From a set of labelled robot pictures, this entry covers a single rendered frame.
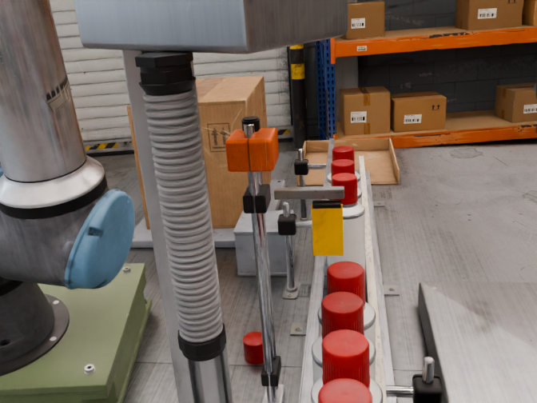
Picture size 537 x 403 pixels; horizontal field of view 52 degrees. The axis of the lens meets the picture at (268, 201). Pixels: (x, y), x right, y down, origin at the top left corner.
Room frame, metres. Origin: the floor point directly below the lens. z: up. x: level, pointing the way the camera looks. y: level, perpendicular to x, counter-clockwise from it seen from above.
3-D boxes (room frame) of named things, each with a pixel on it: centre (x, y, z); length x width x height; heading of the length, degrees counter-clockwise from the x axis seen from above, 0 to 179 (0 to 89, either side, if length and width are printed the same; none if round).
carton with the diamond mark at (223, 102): (1.21, 0.13, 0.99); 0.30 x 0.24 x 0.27; 172
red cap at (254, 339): (0.64, 0.03, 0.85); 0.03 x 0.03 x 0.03
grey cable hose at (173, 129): (0.33, 0.06, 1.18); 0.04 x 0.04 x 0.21
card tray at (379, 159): (1.46, -0.23, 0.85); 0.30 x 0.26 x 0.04; 171
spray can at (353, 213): (0.66, -0.10, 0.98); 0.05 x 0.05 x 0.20
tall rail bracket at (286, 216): (0.81, -0.05, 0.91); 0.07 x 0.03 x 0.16; 81
